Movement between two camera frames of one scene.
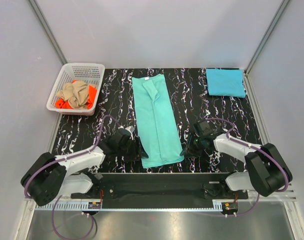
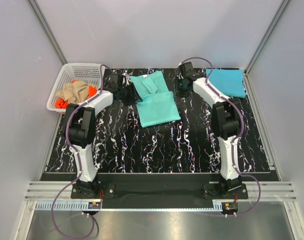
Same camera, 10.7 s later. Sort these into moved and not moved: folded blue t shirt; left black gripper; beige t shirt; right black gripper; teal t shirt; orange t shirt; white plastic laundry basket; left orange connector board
Moved: left black gripper; teal t shirt; right black gripper
Not moved: orange t shirt; left orange connector board; beige t shirt; white plastic laundry basket; folded blue t shirt
